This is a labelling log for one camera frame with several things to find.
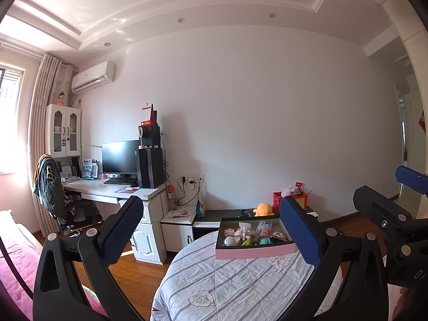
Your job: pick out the pink plush toy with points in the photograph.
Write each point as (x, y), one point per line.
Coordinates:
(286, 192)

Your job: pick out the striped quilted tablecloth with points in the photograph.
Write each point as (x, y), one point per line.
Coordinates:
(234, 287)

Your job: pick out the white air conditioner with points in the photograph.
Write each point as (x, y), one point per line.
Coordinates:
(93, 77)

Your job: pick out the doll with pink dress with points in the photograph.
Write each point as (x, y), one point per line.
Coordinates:
(61, 99)

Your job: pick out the clear plastic case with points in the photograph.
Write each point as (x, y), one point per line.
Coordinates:
(264, 224)

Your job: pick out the black computer tower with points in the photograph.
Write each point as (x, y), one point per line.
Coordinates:
(150, 169)

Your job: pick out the black computer monitor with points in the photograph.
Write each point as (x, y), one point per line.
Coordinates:
(120, 156)

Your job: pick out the white round toy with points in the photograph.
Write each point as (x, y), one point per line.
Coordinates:
(229, 241)

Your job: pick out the black keyboard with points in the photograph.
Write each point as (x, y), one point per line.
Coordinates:
(119, 181)

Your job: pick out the patterned gift bag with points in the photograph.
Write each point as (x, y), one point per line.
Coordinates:
(201, 204)

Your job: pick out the cream wardrobe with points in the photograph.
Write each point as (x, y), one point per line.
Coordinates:
(411, 40)

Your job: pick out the window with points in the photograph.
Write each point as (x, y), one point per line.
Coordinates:
(10, 117)

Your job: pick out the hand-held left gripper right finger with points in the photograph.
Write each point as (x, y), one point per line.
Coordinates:
(301, 232)

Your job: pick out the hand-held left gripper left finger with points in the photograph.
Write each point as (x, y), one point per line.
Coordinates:
(123, 229)

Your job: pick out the white door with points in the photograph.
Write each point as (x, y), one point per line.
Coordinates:
(400, 140)

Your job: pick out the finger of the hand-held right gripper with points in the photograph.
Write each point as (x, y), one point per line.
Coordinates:
(371, 204)
(414, 180)

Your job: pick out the yellow plush toy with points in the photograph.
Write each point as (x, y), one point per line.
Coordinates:
(263, 210)

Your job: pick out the blue carton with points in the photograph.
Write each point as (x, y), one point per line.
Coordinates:
(89, 169)

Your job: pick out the beige curtain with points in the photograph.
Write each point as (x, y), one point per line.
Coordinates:
(43, 107)

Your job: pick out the rose gold cylinder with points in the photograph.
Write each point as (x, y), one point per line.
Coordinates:
(264, 233)

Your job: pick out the red door ornament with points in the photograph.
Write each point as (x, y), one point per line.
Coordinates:
(421, 118)

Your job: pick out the office chair with jacket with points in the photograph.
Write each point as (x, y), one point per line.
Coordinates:
(50, 187)

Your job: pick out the small doll figurine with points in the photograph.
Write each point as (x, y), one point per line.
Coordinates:
(241, 233)

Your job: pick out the red toy box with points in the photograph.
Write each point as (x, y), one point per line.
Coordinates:
(277, 202)

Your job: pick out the pink mouse pad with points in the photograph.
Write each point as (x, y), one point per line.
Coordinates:
(127, 190)

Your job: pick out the white glass door cabinet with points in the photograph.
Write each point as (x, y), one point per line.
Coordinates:
(63, 130)

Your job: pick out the pink bedspread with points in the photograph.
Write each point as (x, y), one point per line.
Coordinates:
(16, 260)

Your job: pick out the teal round case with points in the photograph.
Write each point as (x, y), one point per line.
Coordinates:
(264, 241)

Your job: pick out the pink cardboard box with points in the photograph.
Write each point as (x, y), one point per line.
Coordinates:
(254, 252)

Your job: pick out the white desk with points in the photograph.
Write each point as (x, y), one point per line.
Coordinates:
(100, 192)

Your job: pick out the low white side table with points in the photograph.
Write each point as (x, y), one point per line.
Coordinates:
(177, 227)

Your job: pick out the black speaker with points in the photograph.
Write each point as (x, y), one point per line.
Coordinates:
(149, 136)

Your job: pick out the bottle with orange cap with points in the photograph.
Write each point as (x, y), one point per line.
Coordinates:
(172, 198)

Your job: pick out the small pink block toy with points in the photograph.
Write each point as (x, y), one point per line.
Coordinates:
(230, 232)

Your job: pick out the wall outlet with plugs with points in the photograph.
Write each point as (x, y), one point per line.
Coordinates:
(191, 179)

